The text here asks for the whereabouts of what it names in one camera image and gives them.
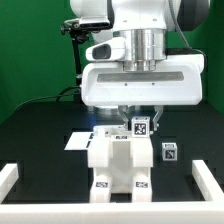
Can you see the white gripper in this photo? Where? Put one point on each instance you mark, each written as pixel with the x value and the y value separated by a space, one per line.
pixel 175 81

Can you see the white tag cube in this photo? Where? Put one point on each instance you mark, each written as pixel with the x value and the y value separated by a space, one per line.
pixel 140 126
pixel 169 151

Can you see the white chair seat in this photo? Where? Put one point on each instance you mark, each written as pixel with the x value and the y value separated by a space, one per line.
pixel 121 177

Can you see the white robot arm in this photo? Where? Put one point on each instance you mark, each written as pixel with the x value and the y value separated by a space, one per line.
pixel 128 64

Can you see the white U-shaped fence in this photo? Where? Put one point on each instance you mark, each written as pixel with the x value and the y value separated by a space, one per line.
pixel 208 211

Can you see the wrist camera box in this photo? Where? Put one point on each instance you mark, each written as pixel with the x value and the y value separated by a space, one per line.
pixel 111 50

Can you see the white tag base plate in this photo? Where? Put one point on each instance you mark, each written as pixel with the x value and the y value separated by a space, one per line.
pixel 79 141

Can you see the rear camera on stand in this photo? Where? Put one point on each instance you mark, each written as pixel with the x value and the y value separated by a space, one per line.
pixel 79 30

